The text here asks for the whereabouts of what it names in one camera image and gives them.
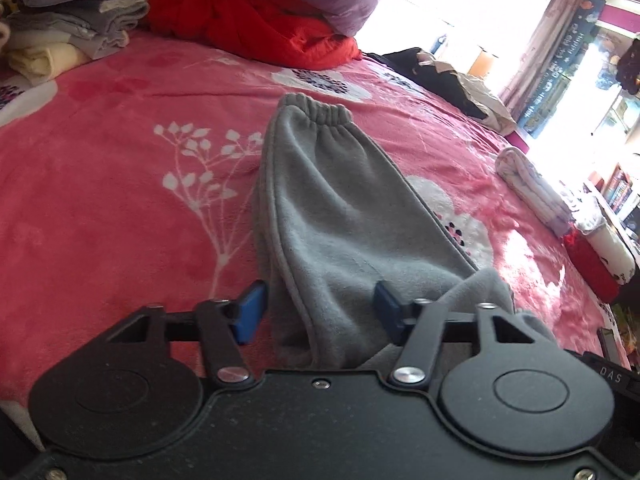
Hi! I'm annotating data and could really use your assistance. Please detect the black and beige garment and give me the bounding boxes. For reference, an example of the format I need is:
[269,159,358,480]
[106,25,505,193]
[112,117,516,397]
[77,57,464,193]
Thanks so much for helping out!
[368,47,516,136]

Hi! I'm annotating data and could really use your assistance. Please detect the bookshelf with books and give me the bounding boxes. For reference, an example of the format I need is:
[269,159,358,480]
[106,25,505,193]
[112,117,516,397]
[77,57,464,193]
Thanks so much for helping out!
[588,162,639,242]

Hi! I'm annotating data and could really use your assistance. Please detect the pink patterned curtain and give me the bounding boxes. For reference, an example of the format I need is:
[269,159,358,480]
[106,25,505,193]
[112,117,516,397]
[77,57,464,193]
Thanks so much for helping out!
[500,0,582,119]

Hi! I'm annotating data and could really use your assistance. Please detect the blue wall poster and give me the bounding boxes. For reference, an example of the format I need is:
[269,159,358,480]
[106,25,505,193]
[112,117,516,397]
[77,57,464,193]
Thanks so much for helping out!
[518,0,605,138]

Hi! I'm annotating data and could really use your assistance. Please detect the folded red garment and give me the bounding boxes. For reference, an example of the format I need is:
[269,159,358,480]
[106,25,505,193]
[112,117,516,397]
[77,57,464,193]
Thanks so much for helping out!
[563,226,620,304]

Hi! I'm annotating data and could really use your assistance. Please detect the red quilt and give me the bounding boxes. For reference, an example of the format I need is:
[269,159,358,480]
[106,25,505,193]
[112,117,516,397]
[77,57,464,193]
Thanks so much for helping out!
[144,0,361,70]

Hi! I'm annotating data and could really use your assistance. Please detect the grey fleece pants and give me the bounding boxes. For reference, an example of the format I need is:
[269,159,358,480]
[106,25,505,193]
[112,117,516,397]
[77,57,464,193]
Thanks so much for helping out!
[252,92,557,372]

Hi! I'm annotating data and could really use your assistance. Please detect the pink floral blanket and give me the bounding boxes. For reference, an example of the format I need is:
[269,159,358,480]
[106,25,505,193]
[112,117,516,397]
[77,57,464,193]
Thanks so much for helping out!
[1,32,616,403]

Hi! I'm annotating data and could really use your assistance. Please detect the stack of folded clothes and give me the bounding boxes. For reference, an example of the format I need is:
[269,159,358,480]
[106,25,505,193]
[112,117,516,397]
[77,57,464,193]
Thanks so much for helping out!
[1,0,150,86]

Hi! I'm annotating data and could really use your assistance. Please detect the folded white purple garment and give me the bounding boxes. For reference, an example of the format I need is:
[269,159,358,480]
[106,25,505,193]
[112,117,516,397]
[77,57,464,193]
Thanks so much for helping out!
[495,146,573,238]

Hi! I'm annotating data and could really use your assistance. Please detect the folded white panda garment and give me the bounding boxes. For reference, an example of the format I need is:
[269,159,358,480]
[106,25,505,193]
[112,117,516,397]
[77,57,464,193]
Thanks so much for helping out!
[575,209,636,285]

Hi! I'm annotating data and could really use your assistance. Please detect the black phone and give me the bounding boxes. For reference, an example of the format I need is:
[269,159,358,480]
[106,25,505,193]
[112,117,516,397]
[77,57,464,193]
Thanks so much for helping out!
[597,327,620,363]

